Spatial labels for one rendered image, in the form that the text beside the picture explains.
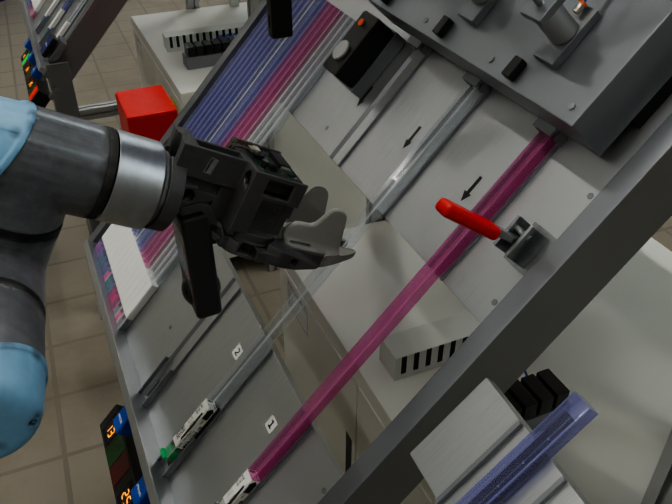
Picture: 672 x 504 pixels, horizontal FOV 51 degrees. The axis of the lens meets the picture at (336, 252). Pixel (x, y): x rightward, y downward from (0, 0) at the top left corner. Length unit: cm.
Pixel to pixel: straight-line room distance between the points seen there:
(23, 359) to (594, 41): 45
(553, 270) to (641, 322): 69
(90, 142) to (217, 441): 35
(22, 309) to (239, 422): 30
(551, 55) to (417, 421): 30
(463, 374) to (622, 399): 55
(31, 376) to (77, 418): 144
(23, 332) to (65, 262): 195
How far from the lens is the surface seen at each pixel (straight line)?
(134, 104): 151
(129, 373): 94
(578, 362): 113
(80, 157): 56
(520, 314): 56
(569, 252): 55
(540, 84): 58
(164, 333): 92
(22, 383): 49
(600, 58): 57
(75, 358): 209
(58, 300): 231
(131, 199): 57
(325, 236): 66
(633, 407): 109
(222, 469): 76
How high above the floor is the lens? 137
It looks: 36 degrees down
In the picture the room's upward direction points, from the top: straight up
